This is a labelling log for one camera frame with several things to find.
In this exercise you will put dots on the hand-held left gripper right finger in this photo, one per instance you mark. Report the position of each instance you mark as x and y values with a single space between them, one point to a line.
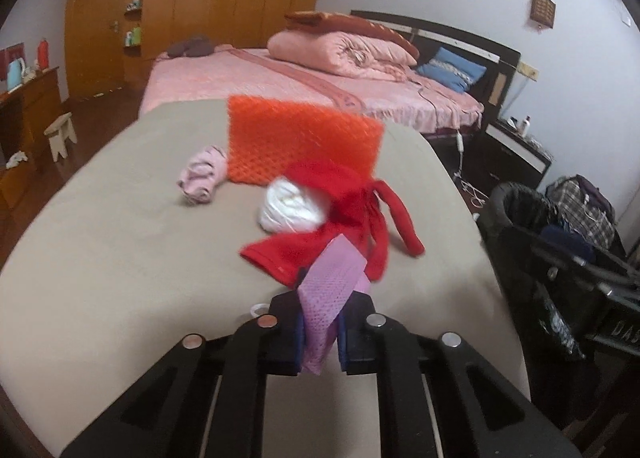
345 343

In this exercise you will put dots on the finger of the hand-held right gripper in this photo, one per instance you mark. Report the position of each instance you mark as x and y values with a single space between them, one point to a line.
570 244
580 280

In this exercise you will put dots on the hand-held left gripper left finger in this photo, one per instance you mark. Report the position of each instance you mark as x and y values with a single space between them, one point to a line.
299 340

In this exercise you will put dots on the pink foam net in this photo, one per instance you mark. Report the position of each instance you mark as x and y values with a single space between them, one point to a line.
327 298

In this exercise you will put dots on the waste bin with black bag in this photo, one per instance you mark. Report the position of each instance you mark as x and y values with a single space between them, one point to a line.
515 218

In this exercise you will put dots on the red garment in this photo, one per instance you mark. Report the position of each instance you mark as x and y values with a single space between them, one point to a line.
350 198

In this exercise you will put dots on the pink cloth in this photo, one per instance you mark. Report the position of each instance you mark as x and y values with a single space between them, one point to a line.
200 178

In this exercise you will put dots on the orange foam net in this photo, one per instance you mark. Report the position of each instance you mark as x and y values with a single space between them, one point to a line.
290 138

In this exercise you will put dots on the plaid cloth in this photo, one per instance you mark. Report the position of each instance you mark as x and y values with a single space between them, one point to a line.
590 218

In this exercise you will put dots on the purple garment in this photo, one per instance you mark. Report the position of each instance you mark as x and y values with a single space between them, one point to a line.
592 188

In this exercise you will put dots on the dark nightstand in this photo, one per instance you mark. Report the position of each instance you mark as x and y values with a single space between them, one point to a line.
505 163

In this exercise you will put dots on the white bottle with red cap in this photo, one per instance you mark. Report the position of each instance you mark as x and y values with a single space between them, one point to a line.
526 125

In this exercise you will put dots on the blue pillow with printed band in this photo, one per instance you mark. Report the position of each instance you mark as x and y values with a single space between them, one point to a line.
450 68

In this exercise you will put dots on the bed with pink bedspread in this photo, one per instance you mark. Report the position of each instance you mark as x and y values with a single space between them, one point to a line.
225 78

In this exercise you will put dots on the folded pink quilt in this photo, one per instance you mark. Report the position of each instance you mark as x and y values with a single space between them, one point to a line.
340 53

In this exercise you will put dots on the small wooden stool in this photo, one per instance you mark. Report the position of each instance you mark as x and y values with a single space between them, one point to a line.
61 134

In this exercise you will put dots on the folded maroon blanket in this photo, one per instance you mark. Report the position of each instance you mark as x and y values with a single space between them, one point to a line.
340 20

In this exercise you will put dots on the white crumpled floor cloth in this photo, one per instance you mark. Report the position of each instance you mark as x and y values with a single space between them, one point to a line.
17 158

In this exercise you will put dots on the green bottle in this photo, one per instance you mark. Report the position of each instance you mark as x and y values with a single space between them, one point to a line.
134 35

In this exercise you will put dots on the wooden door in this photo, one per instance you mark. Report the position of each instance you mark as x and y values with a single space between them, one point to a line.
95 33

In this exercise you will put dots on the red thermos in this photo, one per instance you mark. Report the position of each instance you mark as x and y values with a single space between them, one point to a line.
43 53

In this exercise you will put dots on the light blue kettle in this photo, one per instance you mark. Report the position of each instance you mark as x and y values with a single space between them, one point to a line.
15 74

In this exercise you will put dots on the red framed photo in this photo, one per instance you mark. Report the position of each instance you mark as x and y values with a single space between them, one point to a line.
10 54

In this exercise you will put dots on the wall socket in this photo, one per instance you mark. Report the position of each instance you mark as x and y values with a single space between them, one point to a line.
527 70

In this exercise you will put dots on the white light switch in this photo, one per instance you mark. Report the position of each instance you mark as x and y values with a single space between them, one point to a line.
626 20

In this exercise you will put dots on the wooden lattice wall lamp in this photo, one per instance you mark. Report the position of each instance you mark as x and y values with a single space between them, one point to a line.
543 10

